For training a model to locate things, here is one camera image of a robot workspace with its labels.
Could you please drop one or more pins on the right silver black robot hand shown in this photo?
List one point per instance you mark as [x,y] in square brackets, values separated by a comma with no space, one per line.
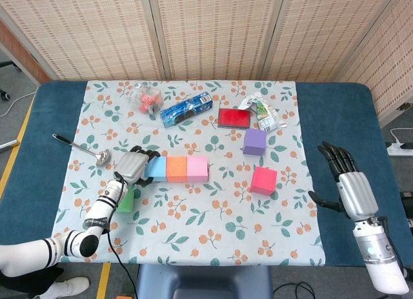
[358,195]

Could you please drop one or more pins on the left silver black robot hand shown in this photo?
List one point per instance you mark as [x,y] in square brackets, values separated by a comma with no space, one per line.
[132,166]

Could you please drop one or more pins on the light blue foam block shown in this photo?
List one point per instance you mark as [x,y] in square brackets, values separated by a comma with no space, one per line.
[156,170]

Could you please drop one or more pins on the green foam block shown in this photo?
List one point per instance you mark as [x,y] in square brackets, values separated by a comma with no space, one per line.
[126,202]

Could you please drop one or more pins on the orange foam block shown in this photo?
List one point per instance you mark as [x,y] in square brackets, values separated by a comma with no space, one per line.
[177,170]

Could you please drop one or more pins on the pink foam block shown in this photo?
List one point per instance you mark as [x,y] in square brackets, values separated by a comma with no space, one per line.
[197,170]

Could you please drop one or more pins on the magenta red foam block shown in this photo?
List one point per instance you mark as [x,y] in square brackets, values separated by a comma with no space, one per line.
[264,181]

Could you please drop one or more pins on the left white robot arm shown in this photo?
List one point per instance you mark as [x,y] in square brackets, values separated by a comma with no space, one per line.
[100,212]

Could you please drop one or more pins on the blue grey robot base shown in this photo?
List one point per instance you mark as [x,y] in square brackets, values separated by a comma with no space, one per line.
[206,283]

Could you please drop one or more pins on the black equipment box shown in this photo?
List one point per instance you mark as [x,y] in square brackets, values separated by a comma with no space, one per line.
[408,199]

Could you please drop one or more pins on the white power strip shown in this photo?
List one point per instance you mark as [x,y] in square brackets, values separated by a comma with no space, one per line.
[400,149]

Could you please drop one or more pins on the clear bag red contents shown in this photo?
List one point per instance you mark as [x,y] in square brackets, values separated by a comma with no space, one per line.
[146,98]

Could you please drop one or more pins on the blue cookie box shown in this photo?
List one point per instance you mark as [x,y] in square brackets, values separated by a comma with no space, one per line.
[187,110]

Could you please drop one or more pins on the floral fruit print tablecloth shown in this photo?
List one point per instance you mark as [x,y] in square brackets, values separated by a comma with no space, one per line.
[206,221]

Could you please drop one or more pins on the flat red case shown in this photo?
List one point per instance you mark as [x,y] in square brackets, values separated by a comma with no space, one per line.
[234,118]

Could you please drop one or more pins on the purple foam block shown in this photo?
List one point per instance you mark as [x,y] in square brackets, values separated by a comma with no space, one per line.
[255,142]

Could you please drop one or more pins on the crumpled green white snack packet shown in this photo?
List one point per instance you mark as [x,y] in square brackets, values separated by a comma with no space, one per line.
[264,113]

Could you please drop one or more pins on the grey metal bar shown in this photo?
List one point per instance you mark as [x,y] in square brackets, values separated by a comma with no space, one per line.
[8,145]

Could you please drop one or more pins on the white shoe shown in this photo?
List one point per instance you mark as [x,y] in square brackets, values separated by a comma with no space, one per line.
[74,286]

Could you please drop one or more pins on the black office chair base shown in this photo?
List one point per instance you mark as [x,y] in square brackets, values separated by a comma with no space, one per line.
[4,95]

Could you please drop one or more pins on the bamboo folding screen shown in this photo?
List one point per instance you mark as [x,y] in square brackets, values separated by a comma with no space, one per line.
[209,31]

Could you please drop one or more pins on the black trouser leg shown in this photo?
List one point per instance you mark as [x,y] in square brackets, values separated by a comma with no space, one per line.
[19,284]

